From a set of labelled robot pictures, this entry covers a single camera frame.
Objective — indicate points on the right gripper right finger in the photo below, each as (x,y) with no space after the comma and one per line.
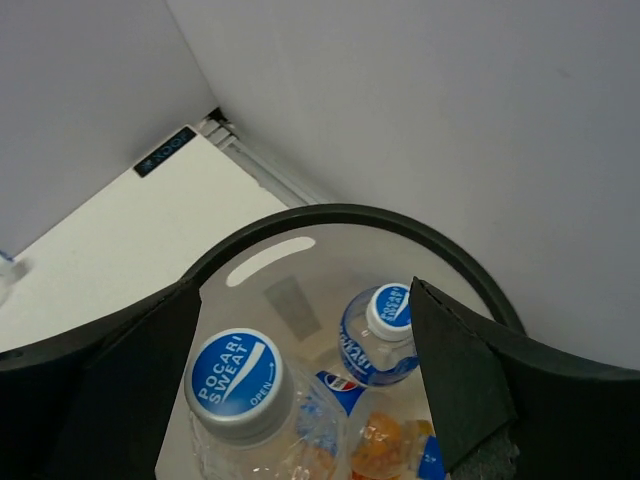
(508,407)

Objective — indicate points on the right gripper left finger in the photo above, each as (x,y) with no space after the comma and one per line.
(94,402)

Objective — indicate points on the orange juice bottle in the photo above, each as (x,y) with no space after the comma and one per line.
(387,448)

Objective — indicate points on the clear bottle back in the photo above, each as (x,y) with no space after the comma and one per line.
(256,413)

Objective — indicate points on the small blue-label water bottle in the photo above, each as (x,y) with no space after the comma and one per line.
(12,271)

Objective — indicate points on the white bin with black rim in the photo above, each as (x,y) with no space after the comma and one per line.
(292,275)

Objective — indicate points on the right black logo sticker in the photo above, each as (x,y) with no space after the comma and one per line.
(164,151)

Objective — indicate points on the aluminium table frame rail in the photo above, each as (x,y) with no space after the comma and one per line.
(268,170)

